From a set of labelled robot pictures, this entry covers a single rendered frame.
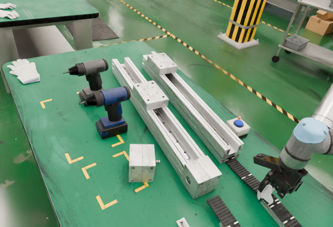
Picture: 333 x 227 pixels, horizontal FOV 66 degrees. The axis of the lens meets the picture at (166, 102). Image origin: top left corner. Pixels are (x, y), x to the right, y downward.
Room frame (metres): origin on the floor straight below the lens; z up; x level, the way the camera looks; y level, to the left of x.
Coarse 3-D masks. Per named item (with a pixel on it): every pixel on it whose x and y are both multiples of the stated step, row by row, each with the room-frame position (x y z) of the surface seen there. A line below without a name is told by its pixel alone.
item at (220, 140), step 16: (144, 64) 1.36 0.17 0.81; (160, 80) 1.17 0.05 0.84; (176, 80) 1.17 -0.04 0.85; (176, 96) 1.02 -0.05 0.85; (192, 96) 1.03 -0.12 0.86; (192, 112) 0.90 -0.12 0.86; (208, 112) 0.92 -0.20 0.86; (192, 128) 0.88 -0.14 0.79; (208, 128) 0.81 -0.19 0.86; (224, 128) 0.82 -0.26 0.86; (208, 144) 0.78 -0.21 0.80; (224, 144) 0.73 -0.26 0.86; (240, 144) 0.74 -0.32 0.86; (224, 160) 0.71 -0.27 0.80
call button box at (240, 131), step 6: (228, 120) 0.91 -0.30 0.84; (234, 120) 0.92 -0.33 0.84; (228, 126) 0.89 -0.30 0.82; (234, 126) 0.88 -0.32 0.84; (240, 126) 0.88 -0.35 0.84; (246, 126) 0.89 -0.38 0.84; (234, 132) 0.85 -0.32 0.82; (240, 132) 0.85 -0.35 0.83; (246, 132) 0.88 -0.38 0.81; (240, 138) 0.86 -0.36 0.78
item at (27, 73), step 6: (18, 60) 1.20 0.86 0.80; (24, 60) 1.21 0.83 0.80; (12, 66) 1.13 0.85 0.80; (18, 66) 1.14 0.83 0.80; (24, 66) 1.15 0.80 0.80; (30, 66) 1.16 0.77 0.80; (12, 72) 1.10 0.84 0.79; (18, 72) 1.09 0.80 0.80; (24, 72) 1.10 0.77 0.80; (30, 72) 1.11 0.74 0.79; (36, 72) 1.13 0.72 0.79; (18, 78) 1.04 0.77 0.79; (24, 78) 1.05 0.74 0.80; (30, 78) 1.06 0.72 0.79; (36, 78) 1.07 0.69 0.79
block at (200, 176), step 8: (200, 160) 0.62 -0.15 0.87; (208, 160) 0.63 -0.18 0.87; (184, 168) 0.59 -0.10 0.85; (192, 168) 0.58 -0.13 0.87; (200, 168) 0.58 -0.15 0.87; (208, 168) 0.59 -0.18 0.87; (216, 168) 0.59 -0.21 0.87; (184, 176) 0.58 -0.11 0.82; (192, 176) 0.55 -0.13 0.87; (200, 176) 0.55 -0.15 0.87; (208, 176) 0.55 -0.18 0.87; (216, 176) 0.56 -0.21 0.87; (184, 184) 0.57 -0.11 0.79; (192, 184) 0.54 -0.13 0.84; (200, 184) 0.53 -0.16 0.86; (208, 184) 0.55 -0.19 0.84; (216, 184) 0.57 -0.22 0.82; (192, 192) 0.53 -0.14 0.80; (200, 192) 0.53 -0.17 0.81; (208, 192) 0.55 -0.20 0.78
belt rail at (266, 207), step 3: (261, 201) 0.55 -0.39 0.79; (264, 201) 0.54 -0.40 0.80; (264, 204) 0.54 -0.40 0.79; (264, 207) 0.53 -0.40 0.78; (267, 207) 0.53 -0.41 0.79; (267, 210) 0.52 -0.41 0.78; (270, 210) 0.52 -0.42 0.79; (270, 213) 0.51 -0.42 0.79; (273, 213) 0.50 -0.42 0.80; (273, 216) 0.50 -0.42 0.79; (276, 216) 0.49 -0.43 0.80; (276, 219) 0.49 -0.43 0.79; (279, 219) 0.48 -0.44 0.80; (279, 222) 0.48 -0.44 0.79; (279, 225) 0.47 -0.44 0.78; (282, 225) 0.47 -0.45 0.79
